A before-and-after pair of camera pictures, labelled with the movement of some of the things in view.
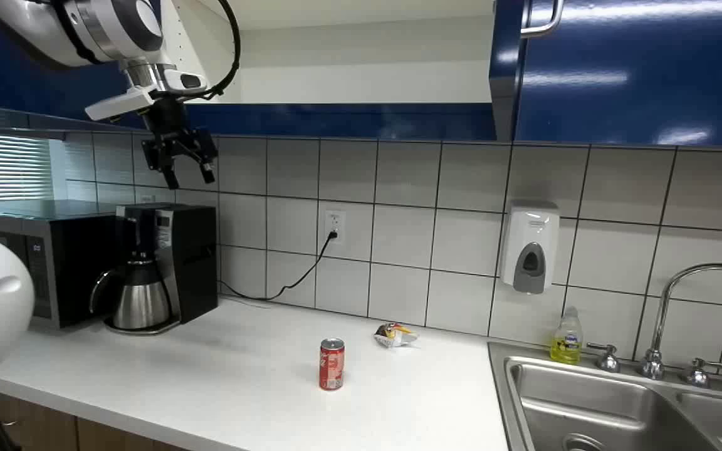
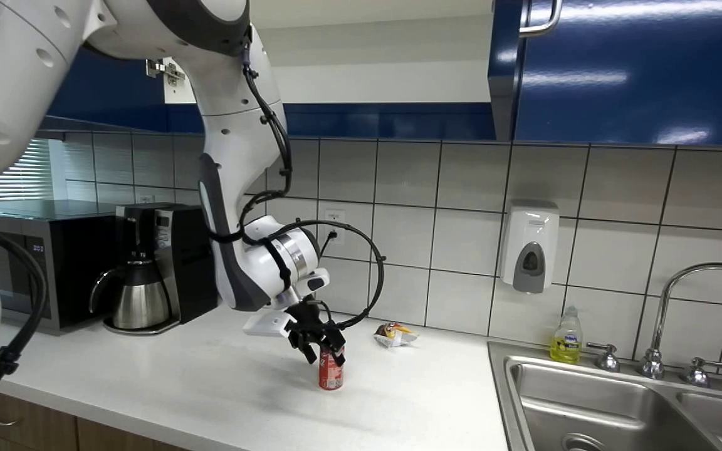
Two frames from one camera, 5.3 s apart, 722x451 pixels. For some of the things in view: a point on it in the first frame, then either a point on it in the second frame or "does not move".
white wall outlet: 334,222 does not move
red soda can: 332,364 does not move
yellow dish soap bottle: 566,346 does not move
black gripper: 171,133 → 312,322
